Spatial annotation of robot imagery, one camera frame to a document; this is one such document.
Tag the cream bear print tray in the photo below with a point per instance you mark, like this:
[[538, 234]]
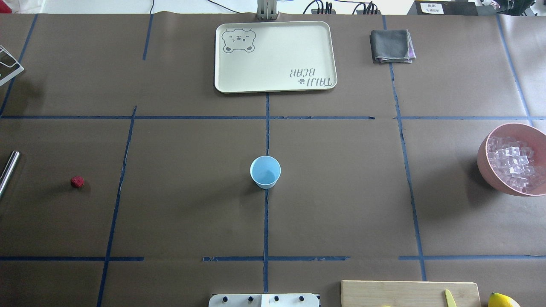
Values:
[[274, 57]]

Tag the white wire rack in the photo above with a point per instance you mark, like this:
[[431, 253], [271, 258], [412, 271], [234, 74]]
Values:
[[9, 66]]

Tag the steel muddler black tip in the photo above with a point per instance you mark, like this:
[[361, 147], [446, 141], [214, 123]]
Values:
[[8, 170]]

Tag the yellow plastic knife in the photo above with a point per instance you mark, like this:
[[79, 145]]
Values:
[[449, 299]]

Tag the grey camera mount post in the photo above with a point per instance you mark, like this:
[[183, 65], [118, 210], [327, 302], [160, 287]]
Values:
[[267, 10]]

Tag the light blue paper cup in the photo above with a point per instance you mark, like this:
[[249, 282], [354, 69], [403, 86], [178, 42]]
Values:
[[265, 171]]

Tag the clear ice cubes pile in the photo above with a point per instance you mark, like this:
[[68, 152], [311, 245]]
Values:
[[514, 162]]

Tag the folded grey cloth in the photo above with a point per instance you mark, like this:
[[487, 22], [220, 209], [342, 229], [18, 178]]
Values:
[[392, 46]]

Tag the yellow lemon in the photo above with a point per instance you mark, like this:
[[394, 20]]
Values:
[[497, 299]]

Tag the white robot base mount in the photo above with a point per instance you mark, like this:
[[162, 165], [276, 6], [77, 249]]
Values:
[[265, 300]]

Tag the wooden cutting board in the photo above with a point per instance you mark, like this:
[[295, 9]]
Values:
[[407, 293]]

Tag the pink bowl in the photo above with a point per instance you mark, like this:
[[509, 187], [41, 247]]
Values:
[[533, 136]]

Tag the red strawberry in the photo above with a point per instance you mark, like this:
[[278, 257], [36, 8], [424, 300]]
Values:
[[77, 182]]

